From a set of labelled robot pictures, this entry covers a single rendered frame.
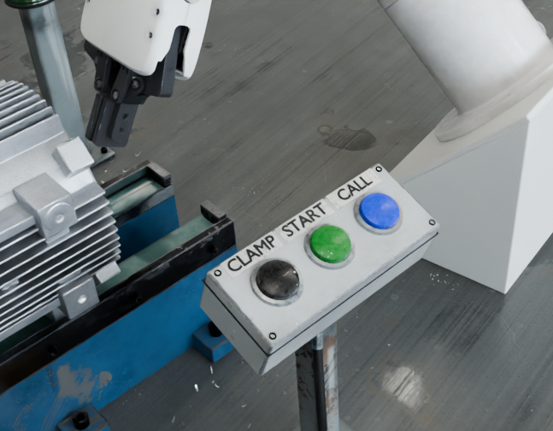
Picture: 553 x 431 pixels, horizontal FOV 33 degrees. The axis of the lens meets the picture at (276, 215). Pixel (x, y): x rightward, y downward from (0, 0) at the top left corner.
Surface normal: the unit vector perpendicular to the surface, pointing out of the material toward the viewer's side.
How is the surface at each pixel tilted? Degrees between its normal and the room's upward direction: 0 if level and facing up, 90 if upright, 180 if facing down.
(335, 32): 0
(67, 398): 90
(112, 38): 68
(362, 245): 21
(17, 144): 88
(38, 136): 88
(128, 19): 63
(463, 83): 89
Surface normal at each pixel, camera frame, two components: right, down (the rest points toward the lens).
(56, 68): 0.66, 0.46
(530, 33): 0.49, -0.25
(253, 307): 0.18, -0.55
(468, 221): -0.60, 0.55
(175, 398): -0.06, -0.75
